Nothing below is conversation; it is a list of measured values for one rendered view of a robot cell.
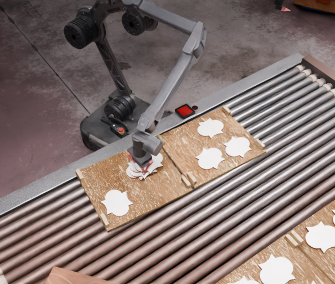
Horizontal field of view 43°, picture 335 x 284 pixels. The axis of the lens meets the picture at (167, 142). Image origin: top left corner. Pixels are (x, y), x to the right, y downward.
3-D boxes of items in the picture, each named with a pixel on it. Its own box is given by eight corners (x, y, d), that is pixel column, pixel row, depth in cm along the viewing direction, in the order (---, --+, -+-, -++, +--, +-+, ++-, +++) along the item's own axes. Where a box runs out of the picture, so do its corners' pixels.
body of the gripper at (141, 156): (138, 145, 191) (138, 133, 186) (152, 159, 186) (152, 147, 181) (126, 152, 188) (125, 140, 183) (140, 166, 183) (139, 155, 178)
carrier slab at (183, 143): (154, 139, 210) (154, 137, 209) (222, 109, 225) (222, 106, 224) (194, 189, 191) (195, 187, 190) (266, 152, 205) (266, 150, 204)
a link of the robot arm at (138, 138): (137, 127, 180) (128, 136, 177) (150, 134, 178) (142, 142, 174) (137, 138, 185) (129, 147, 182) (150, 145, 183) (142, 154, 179)
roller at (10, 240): (-22, 255, 174) (-26, 249, 171) (312, 78, 249) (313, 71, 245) (-18, 265, 172) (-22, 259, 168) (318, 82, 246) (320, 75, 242)
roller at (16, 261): (-13, 275, 169) (-17, 269, 165) (325, 87, 243) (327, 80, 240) (-9, 284, 166) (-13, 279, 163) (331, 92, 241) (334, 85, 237)
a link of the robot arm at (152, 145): (149, 121, 185) (142, 116, 177) (172, 133, 181) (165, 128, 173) (136, 146, 185) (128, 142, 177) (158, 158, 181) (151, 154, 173)
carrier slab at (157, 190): (75, 173, 196) (74, 171, 195) (153, 140, 210) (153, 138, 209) (107, 233, 176) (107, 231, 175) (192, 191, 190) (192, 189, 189)
